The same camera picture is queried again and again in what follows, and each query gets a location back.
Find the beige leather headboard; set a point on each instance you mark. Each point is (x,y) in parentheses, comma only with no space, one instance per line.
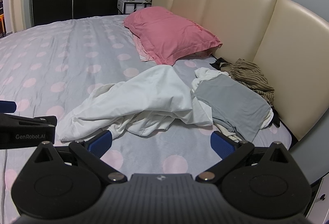
(287,41)

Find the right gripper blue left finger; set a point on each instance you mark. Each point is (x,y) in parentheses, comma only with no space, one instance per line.
(88,153)

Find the white t-shirt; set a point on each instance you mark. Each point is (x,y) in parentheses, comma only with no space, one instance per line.
(150,101)

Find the pink pillow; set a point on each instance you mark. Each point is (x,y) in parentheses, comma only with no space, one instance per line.
(167,37)

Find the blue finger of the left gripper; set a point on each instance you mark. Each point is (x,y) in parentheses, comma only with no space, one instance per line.
(7,106)

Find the olive striped garment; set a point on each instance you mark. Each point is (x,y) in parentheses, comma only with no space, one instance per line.
(250,75)

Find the light pink pillowcase underneath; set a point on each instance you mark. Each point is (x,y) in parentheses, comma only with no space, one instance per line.
(143,55)

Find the white nightstand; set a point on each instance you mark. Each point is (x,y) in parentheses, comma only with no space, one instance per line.
(131,6)

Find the black garment by headboard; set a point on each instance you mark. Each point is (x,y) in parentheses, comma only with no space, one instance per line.
(219,63)

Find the grey polka dot bedsheet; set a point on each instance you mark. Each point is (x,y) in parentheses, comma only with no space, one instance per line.
(52,69)

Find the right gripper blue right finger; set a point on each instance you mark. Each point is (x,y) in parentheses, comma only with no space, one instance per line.
(232,154)

